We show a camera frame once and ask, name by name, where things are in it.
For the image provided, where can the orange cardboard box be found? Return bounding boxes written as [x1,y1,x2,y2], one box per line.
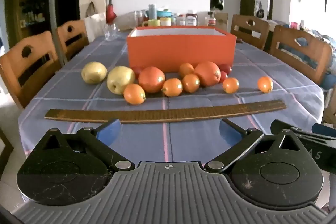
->
[127,25,237,73]

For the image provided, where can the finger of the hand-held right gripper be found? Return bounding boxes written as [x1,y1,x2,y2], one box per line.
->
[312,123,336,136]
[270,119,336,143]

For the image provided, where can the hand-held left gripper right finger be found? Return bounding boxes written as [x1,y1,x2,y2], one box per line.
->
[205,118,307,172]

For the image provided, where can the yellow pear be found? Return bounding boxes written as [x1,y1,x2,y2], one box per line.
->
[107,66,136,95]
[81,62,108,85]

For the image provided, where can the glass jars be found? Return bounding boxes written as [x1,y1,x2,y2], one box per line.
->
[135,10,149,25]

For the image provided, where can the clear plastic bag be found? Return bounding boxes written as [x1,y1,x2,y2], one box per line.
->
[115,11,139,31]

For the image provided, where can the black hanging ukulele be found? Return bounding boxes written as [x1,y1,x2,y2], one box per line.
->
[256,1,265,19]

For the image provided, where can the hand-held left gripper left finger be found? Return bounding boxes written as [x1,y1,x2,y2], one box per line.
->
[34,118,135,172]

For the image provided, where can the jar with red lid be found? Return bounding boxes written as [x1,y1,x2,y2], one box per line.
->
[185,13,198,26]

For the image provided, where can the red folded umbrella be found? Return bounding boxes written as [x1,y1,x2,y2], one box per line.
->
[106,0,117,24]

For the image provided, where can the brown paper bag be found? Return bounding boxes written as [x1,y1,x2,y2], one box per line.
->
[215,12,229,31]

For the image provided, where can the small orange tangerine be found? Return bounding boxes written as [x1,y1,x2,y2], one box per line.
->
[182,73,200,93]
[123,84,146,105]
[179,63,195,79]
[162,78,183,97]
[257,76,274,93]
[223,77,239,94]

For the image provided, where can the large orange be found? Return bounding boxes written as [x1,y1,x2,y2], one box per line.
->
[138,66,166,94]
[194,61,221,87]

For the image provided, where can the long wooden ruler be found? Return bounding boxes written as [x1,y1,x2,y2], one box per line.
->
[44,99,287,124]

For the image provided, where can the teal lidded container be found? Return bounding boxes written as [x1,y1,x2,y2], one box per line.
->
[157,9,174,18]

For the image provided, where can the clear bottle red label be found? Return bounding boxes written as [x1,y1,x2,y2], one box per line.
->
[205,11,217,28]

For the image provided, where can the wooden chair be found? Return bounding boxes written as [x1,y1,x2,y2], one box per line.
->
[269,25,333,85]
[0,30,62,109]
[230,14,271,50]
[56,20,90,62]

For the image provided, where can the white paper bag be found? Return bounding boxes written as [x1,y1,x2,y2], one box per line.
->
[83,13,107,43]

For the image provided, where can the green mug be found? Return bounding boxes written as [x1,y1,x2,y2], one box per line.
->
[142,19,160,28]

